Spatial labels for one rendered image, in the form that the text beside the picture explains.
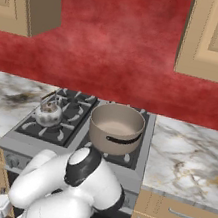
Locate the silver drawer handle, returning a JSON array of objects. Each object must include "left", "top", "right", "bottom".
[{"left": 166, "top": 207, "right": 205, "bottom": 218}]

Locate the grey stove with black grates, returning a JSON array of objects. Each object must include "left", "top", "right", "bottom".
[{"left": 0, "top": 77, "right": 160, "bottom": 218}]

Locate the beige pot with black handle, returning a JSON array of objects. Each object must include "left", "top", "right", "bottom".
[{"left": 83, "top": 99, "right": 149, "bottom": 161}]

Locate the grey stove knob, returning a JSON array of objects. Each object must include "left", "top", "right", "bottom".
[
  {"left": 4, "top": 153, "right": 21, "bottom": 170},
  {"left": 121, "top": 194, "right": 134, "bottom": 210}
]

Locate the grey speckled kettle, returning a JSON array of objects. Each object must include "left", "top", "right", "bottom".
[{"left": 31, "top": 88, "right": 68, "bottom": 131}]

